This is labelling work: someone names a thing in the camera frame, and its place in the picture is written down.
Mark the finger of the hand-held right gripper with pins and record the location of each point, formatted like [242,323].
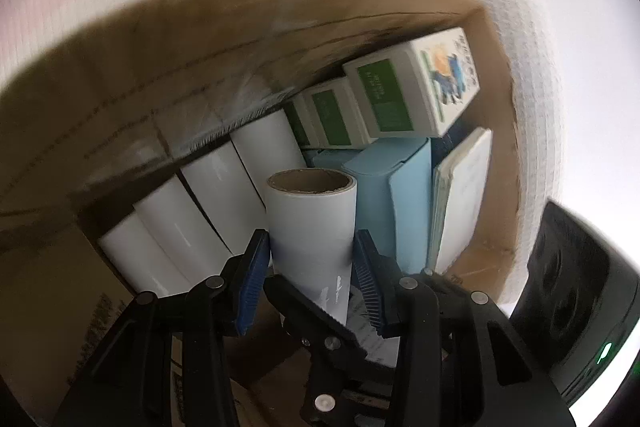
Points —
[320,332]

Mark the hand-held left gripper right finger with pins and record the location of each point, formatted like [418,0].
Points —
[369,287]

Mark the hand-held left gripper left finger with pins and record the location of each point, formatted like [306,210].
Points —
[252,282]

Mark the white paper roll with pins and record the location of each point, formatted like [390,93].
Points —
[177,232]
[265,152]
[310,232]
[220,202]
[135,262]

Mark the brown cardboard box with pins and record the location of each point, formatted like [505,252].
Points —
[125,82]

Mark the light blue box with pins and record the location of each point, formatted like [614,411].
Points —
[325,158]
[400,202]

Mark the white booklet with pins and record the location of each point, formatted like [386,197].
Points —
[457,202]

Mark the green white small box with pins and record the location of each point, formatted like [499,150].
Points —
[297,124]
[332,114]

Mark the green white cartoon print box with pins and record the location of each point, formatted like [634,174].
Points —
[400,92]

